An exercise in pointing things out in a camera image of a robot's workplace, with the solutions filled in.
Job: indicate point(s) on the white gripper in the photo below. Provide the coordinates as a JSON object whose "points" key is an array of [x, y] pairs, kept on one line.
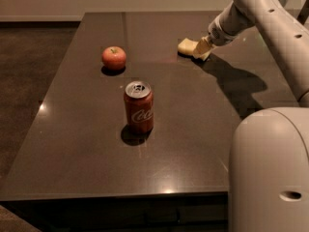
{"points": [[220, 36]]}

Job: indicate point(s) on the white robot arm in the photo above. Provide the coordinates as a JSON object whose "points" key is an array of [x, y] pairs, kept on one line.
{"points": [[269, 157]]}

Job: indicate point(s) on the yellow sponge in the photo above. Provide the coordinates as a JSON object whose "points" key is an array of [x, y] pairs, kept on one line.
{"points": [[186, 47]]}

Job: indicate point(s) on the red apple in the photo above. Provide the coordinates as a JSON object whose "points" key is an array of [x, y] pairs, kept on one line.
{"points": [[114, 58]]}

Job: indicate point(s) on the red Coca-Cola can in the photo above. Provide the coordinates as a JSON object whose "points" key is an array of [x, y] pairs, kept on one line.
{"points": [[139, 104]]}

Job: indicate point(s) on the dark cabinet drawers under counter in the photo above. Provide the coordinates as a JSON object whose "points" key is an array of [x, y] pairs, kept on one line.
{"points": [[206, 211]]}

